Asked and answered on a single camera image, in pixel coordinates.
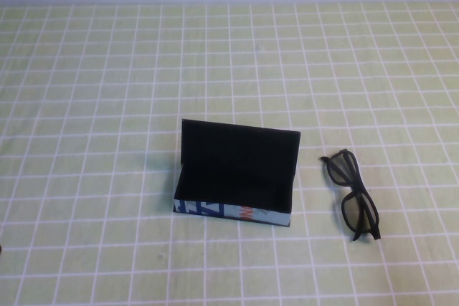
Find black printed glasses case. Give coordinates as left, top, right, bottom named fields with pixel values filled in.
left=172, top=118, right=302, bottom=230

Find black framed glasses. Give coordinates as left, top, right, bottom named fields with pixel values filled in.
left=319, top=148, right=383, bottom=244

